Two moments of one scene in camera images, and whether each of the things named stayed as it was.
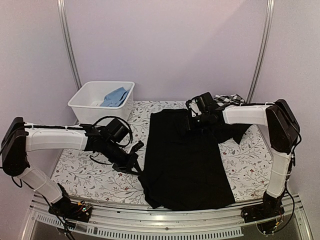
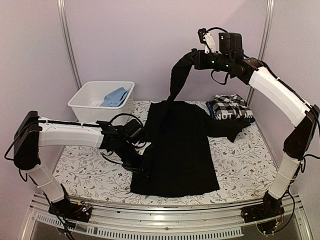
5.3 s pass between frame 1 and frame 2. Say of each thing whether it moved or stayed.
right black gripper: moved
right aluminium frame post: stayed
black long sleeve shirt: moved
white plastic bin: stayed
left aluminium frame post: stayed
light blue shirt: stayed
